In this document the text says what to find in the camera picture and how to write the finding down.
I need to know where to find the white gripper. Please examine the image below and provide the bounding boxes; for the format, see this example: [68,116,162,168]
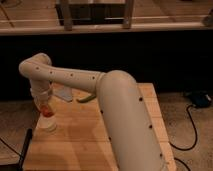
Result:
[30,87,53,113]

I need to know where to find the red orange apple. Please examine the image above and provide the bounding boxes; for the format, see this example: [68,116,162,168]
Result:
[40,105,54,117]

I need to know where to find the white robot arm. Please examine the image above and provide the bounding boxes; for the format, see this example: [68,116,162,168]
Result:
[19,53,169,171]

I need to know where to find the grey blue cloth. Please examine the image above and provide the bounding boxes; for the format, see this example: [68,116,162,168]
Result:
[53,86,73,102]

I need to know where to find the black table leg bar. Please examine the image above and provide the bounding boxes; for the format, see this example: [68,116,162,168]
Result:
[17,129,33,171]

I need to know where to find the green chili pepper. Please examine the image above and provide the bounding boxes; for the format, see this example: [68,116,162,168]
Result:
[76,94,96,103]

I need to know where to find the wooden stool frame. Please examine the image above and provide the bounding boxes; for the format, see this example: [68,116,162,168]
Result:
[55,0,134,31]

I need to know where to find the black cable on floor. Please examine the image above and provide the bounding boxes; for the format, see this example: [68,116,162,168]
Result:
[169,103,199,171]

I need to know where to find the dark object with cable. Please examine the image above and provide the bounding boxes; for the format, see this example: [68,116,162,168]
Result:
[184,91,212,108]

